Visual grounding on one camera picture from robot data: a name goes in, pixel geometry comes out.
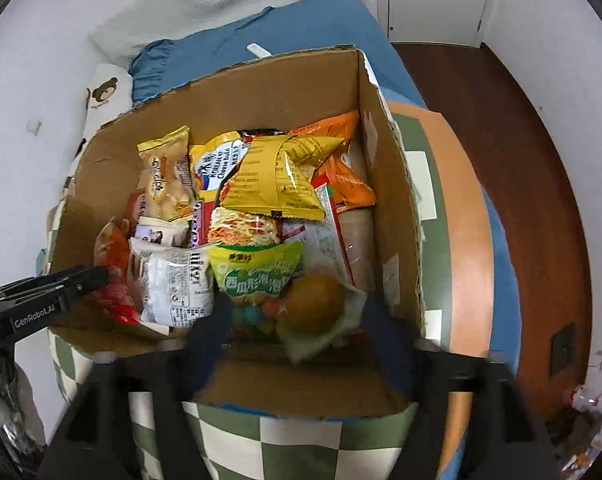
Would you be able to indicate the grey plastic bag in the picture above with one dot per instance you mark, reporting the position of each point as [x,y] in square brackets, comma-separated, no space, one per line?
[11,420]

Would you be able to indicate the cardboard box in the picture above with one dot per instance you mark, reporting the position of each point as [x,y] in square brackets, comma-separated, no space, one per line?
[281,95]

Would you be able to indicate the red clear snack packet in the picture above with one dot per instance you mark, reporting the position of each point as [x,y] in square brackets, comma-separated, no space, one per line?
[113,255]

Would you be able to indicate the cream cracker packet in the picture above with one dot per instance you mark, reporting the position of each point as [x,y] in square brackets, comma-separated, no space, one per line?
[163,185]

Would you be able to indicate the green candy packet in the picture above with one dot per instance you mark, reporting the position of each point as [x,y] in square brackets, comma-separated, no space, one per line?
[256,270]

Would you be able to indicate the bear print pillow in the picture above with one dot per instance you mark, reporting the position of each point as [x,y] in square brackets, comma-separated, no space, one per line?
[106,90]

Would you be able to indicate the blue cookie packet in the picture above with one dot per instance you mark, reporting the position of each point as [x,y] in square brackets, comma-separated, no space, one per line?
[198,222]

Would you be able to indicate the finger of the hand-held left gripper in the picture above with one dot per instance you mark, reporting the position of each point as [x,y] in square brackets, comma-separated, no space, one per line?
[88,280]
[41,280]

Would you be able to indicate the white door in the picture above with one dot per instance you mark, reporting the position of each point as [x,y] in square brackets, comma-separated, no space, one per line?
[431,0]

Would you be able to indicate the yellow blue snack packet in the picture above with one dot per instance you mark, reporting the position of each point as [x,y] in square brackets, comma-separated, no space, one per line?
[213,165]

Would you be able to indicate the red white noodle packet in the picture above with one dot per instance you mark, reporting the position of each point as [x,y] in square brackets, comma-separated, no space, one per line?
[321,240]

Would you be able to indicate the orange snack packet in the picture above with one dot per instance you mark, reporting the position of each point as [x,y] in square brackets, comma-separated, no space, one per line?
[348,185]

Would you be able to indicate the white wall socket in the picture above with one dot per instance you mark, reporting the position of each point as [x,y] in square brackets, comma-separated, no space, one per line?
[33,126]

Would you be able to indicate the white blanket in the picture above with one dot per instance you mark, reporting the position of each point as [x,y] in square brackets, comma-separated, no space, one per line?
[206,0]

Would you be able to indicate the floor clutter pile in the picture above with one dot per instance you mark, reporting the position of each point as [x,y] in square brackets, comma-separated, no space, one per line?
[578,425]

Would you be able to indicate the white grey snack packet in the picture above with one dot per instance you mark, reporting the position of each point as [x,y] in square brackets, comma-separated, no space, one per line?
[176,285]

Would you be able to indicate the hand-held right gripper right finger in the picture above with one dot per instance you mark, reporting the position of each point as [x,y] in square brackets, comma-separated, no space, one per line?
[382,342]

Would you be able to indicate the black wall outlet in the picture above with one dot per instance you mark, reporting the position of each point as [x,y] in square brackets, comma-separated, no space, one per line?
[563,350]

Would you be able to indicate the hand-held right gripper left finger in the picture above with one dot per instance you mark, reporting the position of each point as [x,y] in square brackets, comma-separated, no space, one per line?
[215,332]

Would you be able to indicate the small white object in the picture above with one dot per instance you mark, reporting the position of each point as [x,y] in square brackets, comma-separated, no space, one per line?
[258,50]

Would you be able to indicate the bun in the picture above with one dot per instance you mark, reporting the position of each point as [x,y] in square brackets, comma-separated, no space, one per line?
[311,305]

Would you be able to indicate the pink snack packet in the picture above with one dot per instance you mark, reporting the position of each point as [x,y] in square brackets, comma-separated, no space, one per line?
[137,207]

